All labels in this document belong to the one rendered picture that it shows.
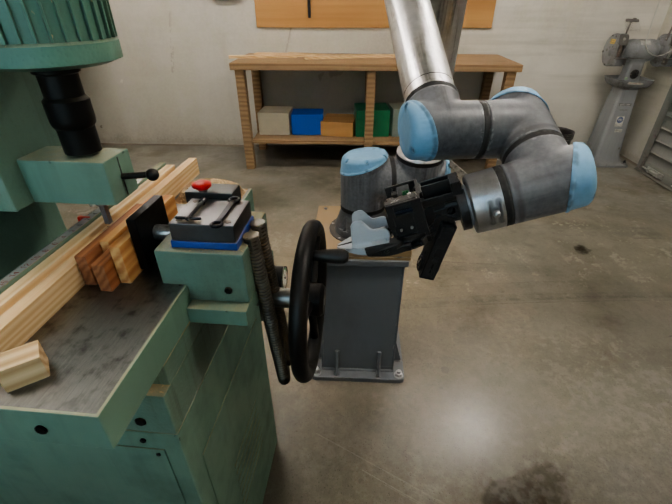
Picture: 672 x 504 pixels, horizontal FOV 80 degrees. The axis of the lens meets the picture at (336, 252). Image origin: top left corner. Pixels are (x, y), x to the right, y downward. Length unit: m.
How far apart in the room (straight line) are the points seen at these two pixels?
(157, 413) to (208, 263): 0.23
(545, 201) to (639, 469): 1.26
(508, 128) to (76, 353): 0.66
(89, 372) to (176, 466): 0.28
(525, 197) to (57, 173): 0.67
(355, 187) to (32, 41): 0.89
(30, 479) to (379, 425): 1.00
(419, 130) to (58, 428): 0.59
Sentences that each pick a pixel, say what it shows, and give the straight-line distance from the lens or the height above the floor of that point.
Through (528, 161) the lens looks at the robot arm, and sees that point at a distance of 0.63.
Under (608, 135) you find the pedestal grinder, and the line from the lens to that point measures 4.31.
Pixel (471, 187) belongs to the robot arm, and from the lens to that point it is 0.60.
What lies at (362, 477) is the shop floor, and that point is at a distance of 1.44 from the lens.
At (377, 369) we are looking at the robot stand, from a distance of 1.62.
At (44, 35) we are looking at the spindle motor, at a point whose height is 1.23.
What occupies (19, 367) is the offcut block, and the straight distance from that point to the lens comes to 0.57.
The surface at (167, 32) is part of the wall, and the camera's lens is 4.28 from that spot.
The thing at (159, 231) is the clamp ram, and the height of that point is 0.96.
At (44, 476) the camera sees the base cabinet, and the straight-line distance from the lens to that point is 0.97.
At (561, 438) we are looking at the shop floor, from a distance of 1.69.
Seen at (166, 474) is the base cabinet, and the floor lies 0.60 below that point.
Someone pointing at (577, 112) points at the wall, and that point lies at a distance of 4.53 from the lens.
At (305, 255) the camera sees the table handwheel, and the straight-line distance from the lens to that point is 0.60.
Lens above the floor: 1.27
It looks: 33 degrees down
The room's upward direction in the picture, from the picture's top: straight up
